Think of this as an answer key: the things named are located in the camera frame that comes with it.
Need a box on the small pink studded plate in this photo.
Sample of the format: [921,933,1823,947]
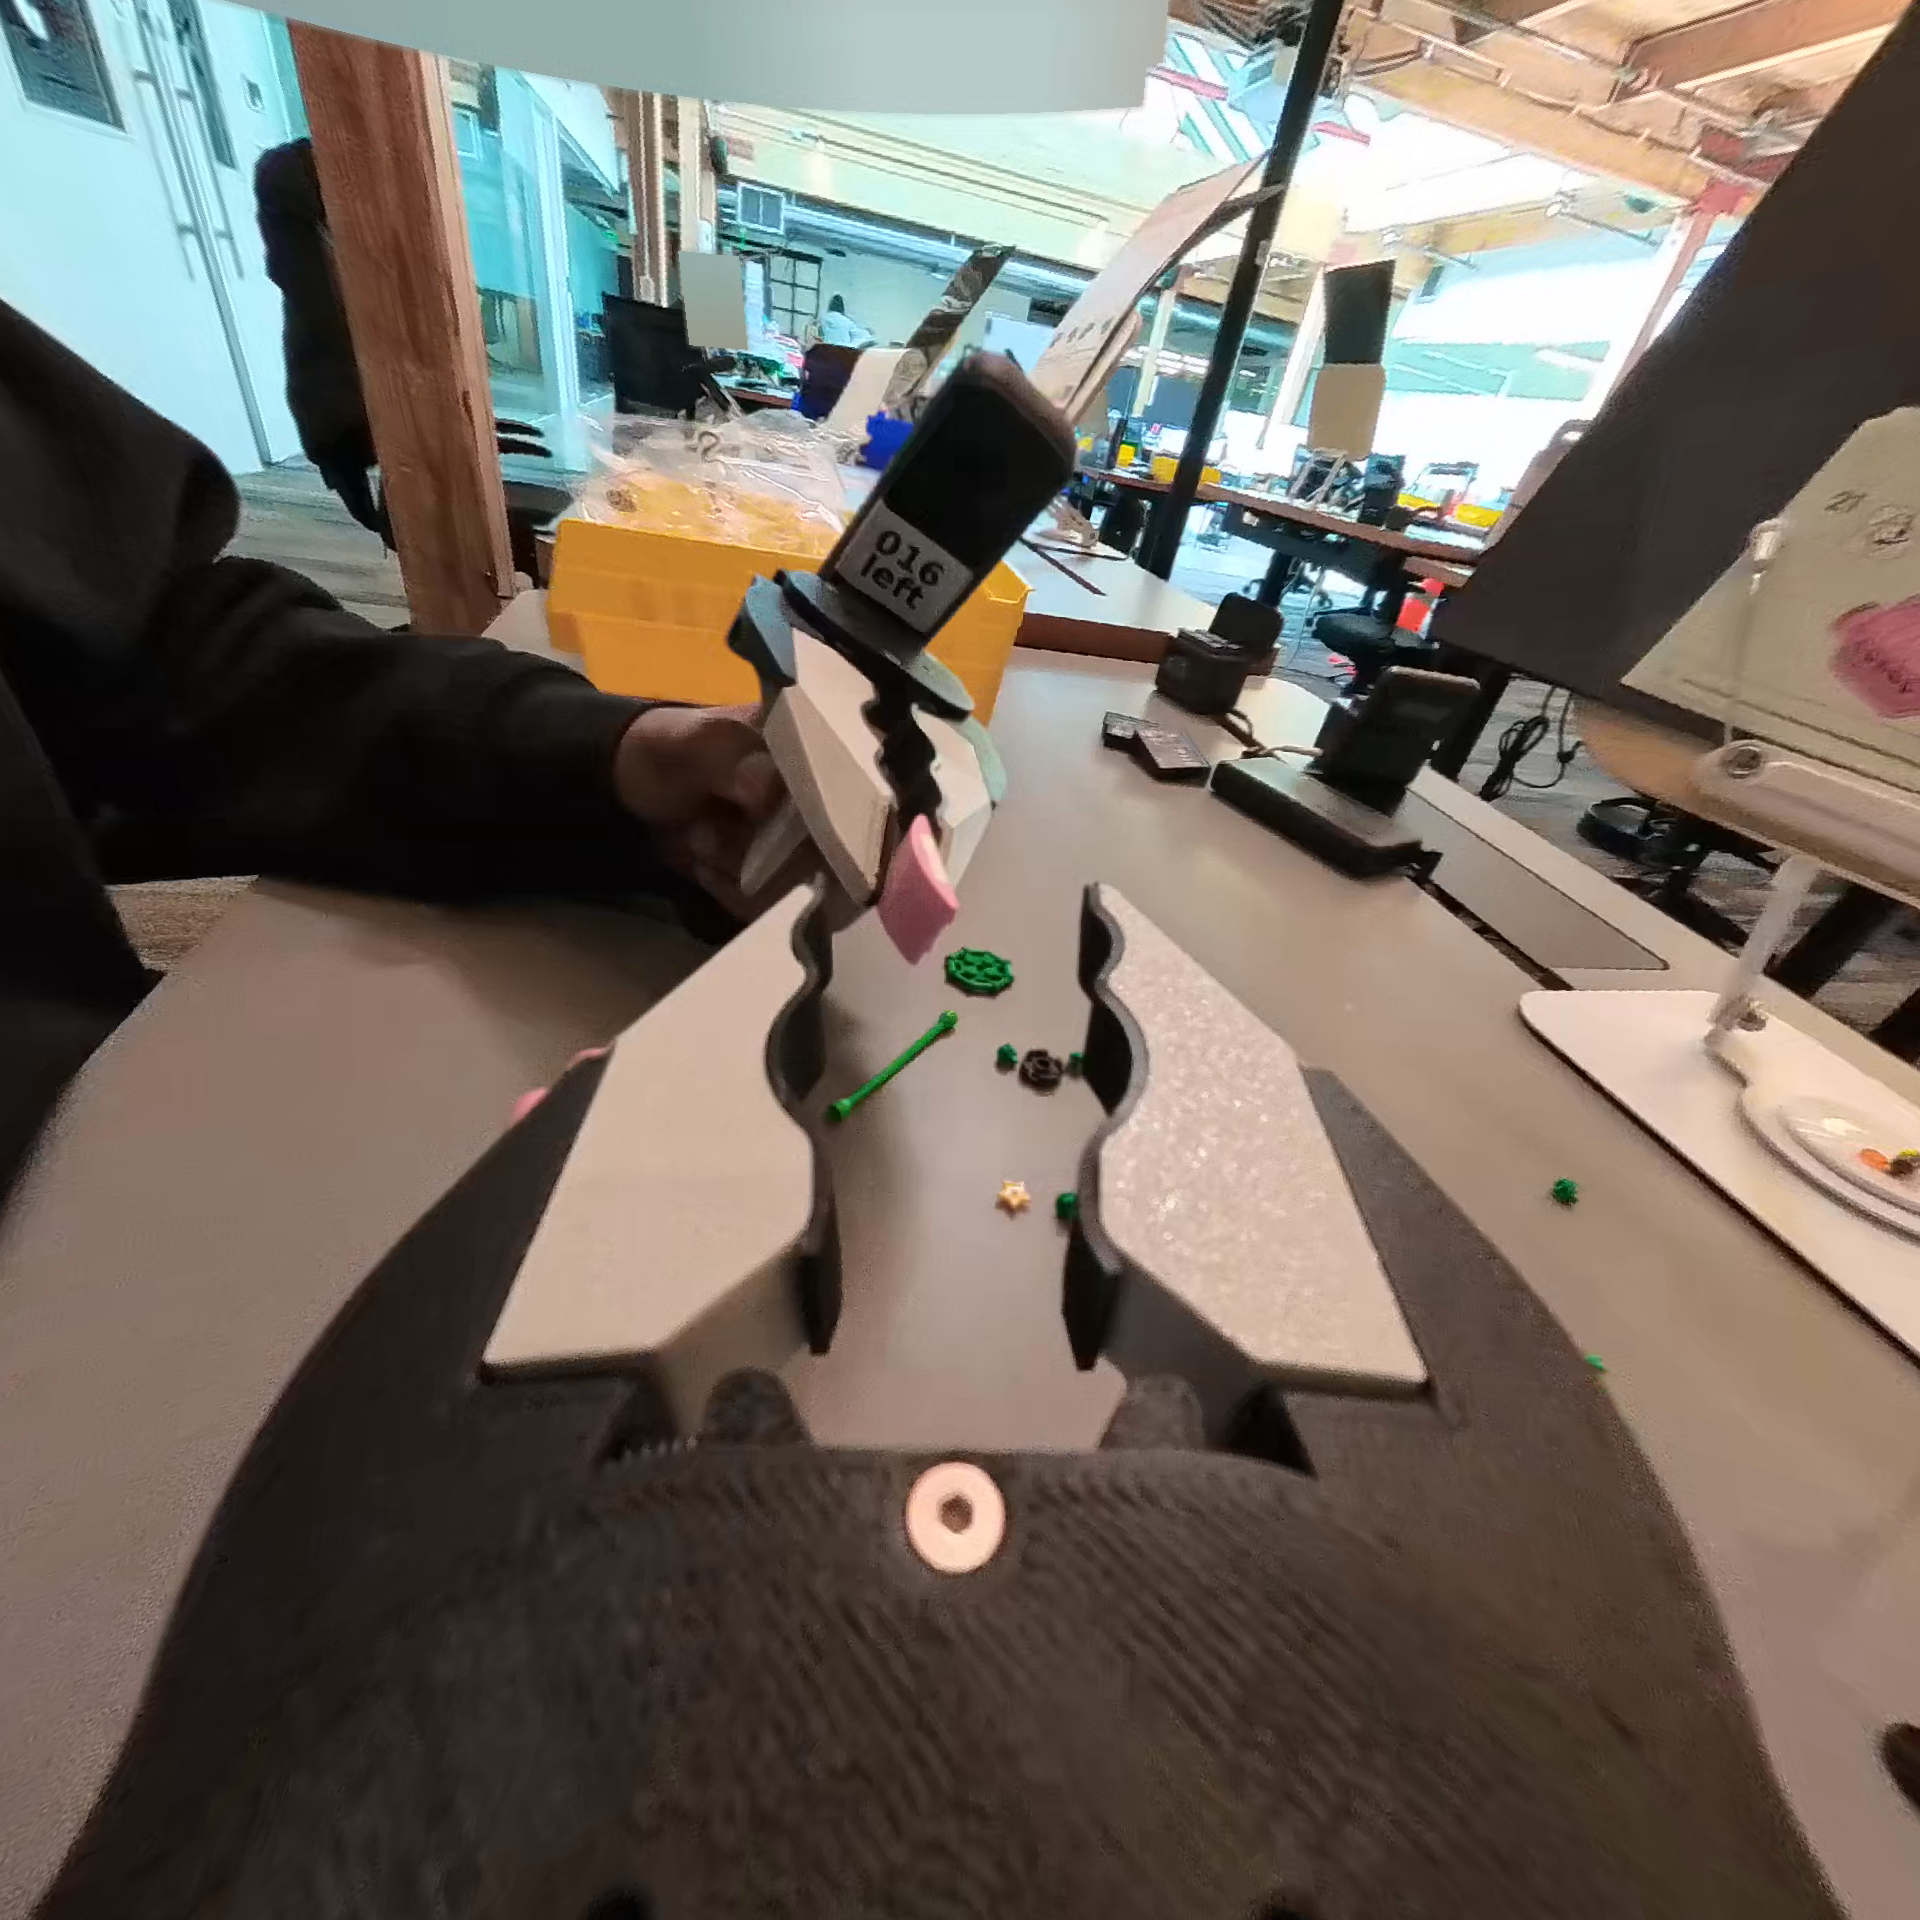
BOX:
[873,833,962,966]

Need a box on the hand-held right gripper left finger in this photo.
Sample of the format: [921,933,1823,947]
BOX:
[481,883,846,1426]

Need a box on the grey wooden-edged table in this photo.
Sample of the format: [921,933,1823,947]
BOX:
[1013,539,1278,665]

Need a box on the wooden post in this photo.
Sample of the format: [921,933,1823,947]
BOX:
[289,23,519,640]

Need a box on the person's left hand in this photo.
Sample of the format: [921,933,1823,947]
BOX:
[614,702,783,918]

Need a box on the leaning printed board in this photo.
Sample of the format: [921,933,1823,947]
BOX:
[1050,159,1278,407]

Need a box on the pink toy brick body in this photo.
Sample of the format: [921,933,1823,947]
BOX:
[510,1042,614,1125]

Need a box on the green toy rod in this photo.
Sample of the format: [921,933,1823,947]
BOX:
[827,1013,959,1125]

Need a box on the black office chair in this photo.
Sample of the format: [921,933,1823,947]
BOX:
[599,294,706,424]

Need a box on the yellow plastic bin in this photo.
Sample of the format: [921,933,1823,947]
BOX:
[546,504,1038,714]

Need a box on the person's left forearm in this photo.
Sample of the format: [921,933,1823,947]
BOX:
[89,555,653,918]

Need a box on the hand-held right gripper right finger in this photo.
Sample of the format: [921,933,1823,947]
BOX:
[1062,883,1431,1434]

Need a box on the printed instruction booklet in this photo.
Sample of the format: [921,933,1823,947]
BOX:
[1627,411,1920,752]

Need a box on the leaning dark panel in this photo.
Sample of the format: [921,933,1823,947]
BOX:
[885,248,1019,415]

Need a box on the wooden office desk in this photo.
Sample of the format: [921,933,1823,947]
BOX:
[1078,458,1502,601]

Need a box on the black pole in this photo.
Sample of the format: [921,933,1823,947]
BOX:
[1170,0,1343,578]

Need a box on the dark hanging garment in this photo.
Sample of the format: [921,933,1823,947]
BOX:
[255,137,393,542]

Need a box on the white stand base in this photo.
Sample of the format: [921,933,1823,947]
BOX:
[1523,990,1920,1322]

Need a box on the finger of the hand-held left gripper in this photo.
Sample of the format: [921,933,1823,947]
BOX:
[919,719,1002,877]
[738,682,945,912]

